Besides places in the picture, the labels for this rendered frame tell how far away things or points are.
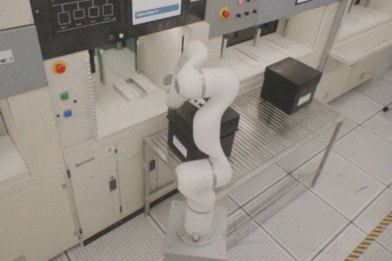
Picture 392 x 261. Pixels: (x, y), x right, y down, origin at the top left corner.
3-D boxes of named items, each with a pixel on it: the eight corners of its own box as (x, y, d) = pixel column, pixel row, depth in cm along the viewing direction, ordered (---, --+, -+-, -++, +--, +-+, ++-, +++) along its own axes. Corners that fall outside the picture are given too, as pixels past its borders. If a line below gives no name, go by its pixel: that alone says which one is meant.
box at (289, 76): (289, 116, 234) (299, 85, 219) (257, 97, 250) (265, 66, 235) (312, 102, 250) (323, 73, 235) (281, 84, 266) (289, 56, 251)
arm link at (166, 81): (189, 100, 163) (192, 83, 166) (173, 88, 153) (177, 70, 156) (175, 101, 167) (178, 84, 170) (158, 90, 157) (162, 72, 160)
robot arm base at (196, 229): (216, 249, 151) (221, 224, 140) (173, 243, 151) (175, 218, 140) (218, 213, 166) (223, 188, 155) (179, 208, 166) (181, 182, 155)
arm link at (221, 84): (188, 179, 143) (224, 172, 148) (196, 197, 133) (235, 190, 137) (189, 64, 120) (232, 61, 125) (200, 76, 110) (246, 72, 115)
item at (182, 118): (195, 148, 172) (197, 128, 165) (165, 116, 191) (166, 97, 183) (239, 130, 187) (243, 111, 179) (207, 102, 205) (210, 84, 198)
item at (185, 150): (166, 143, 203) (167, 120, 192) (204, 128, 216) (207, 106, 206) (192, 173, 185) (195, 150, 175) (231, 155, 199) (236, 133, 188)
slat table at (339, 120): (195, 279, 216) (207, 204, 170) (143, 215, 251) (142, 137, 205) (315, 187, 286) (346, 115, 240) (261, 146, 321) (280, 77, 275)
